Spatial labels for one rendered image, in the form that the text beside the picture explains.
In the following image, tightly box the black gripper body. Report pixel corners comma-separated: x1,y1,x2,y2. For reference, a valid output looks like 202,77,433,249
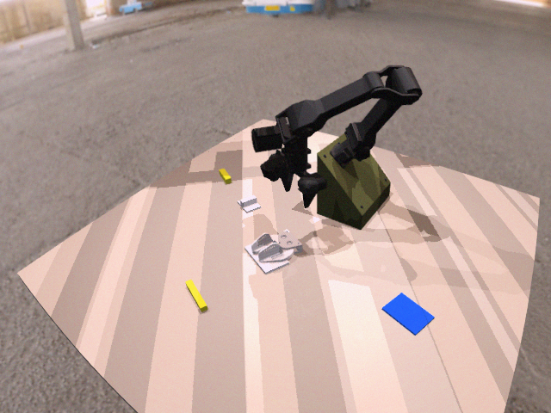
281,146,327,194

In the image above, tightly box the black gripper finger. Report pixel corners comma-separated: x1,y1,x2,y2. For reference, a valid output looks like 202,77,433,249
298,188,318,208
282,173,294,192

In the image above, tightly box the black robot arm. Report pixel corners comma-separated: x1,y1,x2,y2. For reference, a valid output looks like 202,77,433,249
251,65,423,182

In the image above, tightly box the blue flat rectangular plate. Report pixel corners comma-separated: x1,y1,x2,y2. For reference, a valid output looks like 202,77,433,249
382,293,435,335

